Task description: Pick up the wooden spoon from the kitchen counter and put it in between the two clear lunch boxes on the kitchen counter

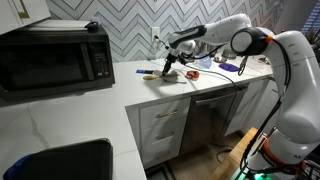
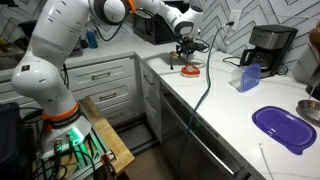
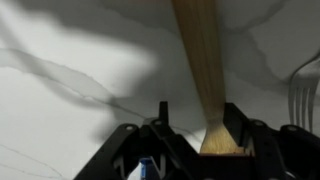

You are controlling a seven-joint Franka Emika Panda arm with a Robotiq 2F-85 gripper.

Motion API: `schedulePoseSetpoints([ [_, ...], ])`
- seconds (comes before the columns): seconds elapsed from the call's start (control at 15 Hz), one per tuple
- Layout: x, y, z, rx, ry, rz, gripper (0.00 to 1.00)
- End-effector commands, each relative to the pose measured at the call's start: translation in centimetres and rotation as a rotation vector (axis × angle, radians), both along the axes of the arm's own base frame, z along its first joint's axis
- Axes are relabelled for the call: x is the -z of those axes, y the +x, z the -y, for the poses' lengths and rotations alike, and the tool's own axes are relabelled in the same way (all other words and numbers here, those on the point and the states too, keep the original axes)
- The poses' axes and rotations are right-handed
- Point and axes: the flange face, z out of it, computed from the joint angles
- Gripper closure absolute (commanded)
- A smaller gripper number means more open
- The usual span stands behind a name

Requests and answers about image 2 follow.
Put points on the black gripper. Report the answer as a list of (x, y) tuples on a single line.
[(186, 43)]

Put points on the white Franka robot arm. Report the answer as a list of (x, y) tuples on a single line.
[(53, 43)]

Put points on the metal spoon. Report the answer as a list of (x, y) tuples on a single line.
[(172, 66)]

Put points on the narrow white drawer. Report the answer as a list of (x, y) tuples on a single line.
[(149, 80), (154, 125), (151, 103)]

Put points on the black microwave oven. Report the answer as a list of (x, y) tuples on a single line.
[(148, 28)]

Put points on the clear plastic container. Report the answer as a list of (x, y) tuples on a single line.
[(236, 79)]

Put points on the black steel coffee maker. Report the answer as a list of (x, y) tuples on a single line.
[(270, 43)]

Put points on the wide white drawer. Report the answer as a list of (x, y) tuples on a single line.
[(100, 74), (116, 115), (108, 96)]

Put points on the blue bottle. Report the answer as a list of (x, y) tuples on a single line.
[(91, 39)]

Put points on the dark dishwasher front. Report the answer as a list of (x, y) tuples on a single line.
[(186, 150)]

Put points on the wooden table top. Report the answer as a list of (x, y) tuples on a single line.
[(110, 133)]

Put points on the large purple lid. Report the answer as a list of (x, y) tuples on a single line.
[(283, 128)]

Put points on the grey utensil holder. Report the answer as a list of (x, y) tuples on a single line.
[(308, 66)]

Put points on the brown wooden utensil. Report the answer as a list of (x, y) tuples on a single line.
[(316, 36)]

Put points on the red black clamp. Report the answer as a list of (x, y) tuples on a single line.
[(106, 163)]

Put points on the metal bowl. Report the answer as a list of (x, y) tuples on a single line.
[(311, 110)]

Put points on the black countertop appliance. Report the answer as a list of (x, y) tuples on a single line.
[(26, 26)]

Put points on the black storage bin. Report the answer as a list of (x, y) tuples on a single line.
[(8, 133)]

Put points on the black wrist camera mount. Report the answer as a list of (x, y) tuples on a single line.
[(201, 46)]

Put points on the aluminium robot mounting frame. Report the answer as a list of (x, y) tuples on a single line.
[(83, 163)]

